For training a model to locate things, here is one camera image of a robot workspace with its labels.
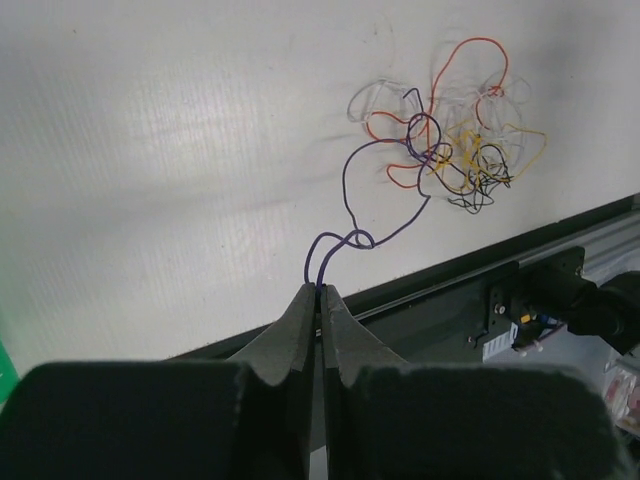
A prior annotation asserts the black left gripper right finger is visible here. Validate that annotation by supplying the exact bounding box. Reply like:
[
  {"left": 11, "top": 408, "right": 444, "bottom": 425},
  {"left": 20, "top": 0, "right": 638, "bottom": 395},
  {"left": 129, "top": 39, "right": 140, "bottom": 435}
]
[{"left": 319, "top": 285, "right": 406, "bottom": 479}]

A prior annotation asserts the green plastic compartment tray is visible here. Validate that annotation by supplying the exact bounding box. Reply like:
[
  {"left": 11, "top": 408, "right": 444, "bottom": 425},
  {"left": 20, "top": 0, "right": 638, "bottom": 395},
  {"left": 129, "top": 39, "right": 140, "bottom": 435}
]
[{"left": 0, "top": 342, "right": 19, "bottom": 403}]

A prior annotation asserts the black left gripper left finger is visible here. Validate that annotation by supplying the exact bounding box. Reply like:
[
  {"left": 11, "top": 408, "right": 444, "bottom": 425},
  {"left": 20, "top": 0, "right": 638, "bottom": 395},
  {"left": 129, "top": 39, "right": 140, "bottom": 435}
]
[{"left": 229, "top": 283, "right": 316, "bottom": 479}]

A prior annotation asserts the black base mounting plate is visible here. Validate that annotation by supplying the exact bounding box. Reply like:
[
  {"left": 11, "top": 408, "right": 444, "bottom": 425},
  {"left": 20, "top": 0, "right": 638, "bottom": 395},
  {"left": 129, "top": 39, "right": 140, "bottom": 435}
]
[{"left": 164, "top": 192, "right": 640, "bottom": 366}]

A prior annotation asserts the multicolour wire bundle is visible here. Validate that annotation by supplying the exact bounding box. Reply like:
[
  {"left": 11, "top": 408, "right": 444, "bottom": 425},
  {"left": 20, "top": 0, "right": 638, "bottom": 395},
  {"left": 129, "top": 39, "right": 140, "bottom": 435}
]
[{"left": 348, "top": 36, "right": 549, "bottom": 215}]

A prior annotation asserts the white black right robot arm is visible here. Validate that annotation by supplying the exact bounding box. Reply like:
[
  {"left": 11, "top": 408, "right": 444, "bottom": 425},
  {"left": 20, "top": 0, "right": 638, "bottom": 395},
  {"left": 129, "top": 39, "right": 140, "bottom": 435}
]
[{"left": 527, "top": 268, "right": 639, "bottom": 355}]

